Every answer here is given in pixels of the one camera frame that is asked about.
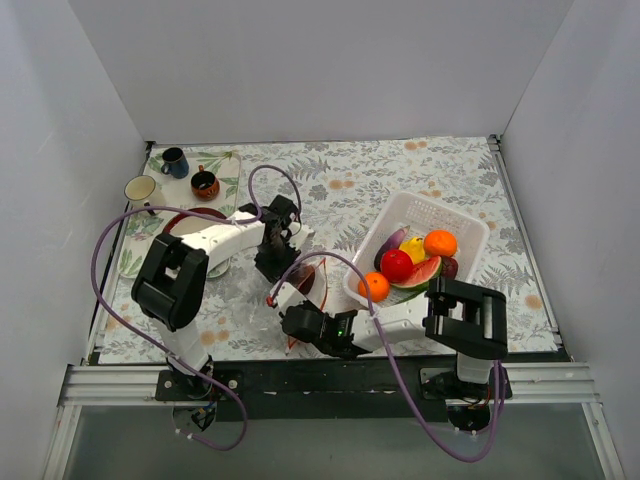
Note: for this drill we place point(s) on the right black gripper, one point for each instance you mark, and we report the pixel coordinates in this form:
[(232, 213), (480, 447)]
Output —
[(302, 310)]

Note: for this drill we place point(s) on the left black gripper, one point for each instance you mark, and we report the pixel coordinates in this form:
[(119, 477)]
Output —
[(275, 255)]

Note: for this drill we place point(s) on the clear zip top bag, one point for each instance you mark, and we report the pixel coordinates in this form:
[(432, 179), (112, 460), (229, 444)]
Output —
[(253, 317)]

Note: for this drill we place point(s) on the red fake apple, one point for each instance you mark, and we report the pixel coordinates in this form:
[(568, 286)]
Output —
[(396, 266)]

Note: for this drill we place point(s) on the purple fake eggplant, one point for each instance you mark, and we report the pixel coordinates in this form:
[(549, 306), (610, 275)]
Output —
[(393, 242)]

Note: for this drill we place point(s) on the fake watermelon slice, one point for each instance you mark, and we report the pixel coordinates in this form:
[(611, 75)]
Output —
[(422, 273)]

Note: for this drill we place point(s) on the yellow fake lemon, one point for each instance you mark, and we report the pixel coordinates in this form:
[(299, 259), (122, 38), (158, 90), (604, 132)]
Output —
[(414, 248)]

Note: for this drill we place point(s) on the orange fake mandarin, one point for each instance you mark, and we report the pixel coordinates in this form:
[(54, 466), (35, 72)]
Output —
[(440, 243)]

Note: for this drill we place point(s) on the dark purple fake fruit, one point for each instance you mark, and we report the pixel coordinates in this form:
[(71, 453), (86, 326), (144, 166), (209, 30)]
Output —
[(303, 278)]

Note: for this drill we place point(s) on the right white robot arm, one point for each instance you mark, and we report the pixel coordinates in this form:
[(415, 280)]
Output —
[(469, 319)]

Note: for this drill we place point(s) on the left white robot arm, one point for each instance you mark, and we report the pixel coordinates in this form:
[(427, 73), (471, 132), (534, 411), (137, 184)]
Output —
[(170, 284)]

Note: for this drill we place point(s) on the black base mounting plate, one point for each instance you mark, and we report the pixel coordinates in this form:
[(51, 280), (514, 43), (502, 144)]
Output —
[(414, 370)]

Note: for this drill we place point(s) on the floral patterned tablecloth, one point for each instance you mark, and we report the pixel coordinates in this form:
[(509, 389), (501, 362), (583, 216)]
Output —
[(343, 186)]

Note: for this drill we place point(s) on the brown orange small cup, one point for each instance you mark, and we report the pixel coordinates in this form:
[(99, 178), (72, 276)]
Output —
[(204, 184)]

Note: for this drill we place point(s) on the dark blue mug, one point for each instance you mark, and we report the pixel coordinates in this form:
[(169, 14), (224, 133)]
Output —
[(174, 163)]

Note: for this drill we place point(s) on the leaf patterned serving tray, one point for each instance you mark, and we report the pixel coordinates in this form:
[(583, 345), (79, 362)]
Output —
[(141, 228)]

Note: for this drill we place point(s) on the white perforated plastic basket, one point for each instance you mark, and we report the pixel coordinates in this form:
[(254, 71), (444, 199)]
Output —
[(422, 215)]

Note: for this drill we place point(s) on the cream enamel mug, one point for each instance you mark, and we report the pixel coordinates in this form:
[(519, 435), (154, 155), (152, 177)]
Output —
[(144, 191)]

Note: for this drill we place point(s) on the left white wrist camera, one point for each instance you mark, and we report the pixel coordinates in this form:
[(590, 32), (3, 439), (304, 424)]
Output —
[(299, 239)]

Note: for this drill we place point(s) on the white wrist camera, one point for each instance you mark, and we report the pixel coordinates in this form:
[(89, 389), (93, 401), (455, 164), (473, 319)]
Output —
[(284, 297), (299, 239)]

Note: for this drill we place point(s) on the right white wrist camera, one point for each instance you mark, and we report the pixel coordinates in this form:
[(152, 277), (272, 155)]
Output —
[(284, 297)]

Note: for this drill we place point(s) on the aluminium frame rail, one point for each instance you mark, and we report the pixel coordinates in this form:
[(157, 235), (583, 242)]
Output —
[(133, 385)]

